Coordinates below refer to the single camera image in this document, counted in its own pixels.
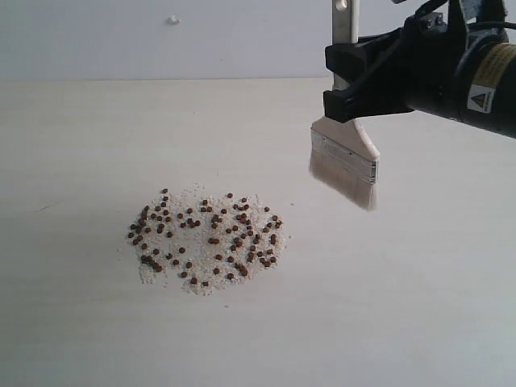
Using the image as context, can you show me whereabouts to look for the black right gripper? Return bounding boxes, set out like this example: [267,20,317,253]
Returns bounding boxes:
[322,11,490,123]

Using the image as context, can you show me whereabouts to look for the white wooden brush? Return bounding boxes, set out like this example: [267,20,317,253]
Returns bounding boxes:
[310,1,380,211]

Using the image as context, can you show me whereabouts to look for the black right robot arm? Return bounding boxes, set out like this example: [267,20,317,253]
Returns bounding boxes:
[323,12,515,138]

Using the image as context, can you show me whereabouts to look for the pile of grains and pellets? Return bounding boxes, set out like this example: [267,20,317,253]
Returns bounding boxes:
[124,184,293,296]

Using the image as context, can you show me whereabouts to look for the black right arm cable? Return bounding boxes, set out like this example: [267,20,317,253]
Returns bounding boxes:
[413,0,516,29]

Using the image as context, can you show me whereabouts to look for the small white wall fixture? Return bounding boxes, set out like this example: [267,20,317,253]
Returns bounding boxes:
[166,15,181,25]

